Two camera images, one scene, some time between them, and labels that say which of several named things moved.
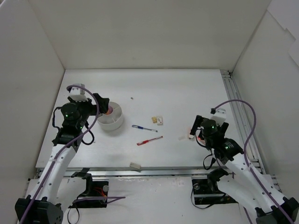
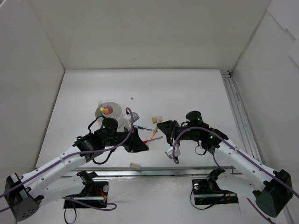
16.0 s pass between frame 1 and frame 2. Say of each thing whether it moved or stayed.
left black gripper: moved
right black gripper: moved
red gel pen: stayed
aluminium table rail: stayed
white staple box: stayed
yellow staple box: stayed
